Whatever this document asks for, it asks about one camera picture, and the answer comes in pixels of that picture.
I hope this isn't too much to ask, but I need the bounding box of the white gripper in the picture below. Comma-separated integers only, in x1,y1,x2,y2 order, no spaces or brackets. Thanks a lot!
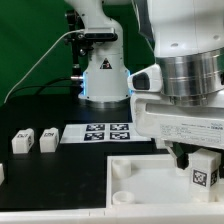
127,64,224,169

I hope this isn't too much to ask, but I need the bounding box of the white square tabletop with sockets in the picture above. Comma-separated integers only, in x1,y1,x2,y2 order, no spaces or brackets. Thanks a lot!
106,153,224,207

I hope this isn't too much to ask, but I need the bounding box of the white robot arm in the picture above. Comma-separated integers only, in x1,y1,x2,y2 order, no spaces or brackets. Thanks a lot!
66,0,224,149

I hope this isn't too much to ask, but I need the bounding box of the white sheet with tags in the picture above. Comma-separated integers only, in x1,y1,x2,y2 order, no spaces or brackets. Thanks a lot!
61,123,150,144

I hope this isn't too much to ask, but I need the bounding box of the white part at left edge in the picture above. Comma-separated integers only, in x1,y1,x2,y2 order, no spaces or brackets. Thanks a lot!
0,164,5,186

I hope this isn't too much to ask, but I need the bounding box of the black cable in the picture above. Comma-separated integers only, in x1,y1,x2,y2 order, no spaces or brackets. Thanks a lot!
6,77,83,101

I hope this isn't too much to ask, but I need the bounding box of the white cable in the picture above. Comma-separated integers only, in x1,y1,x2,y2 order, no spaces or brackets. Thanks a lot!
3,29,86,104

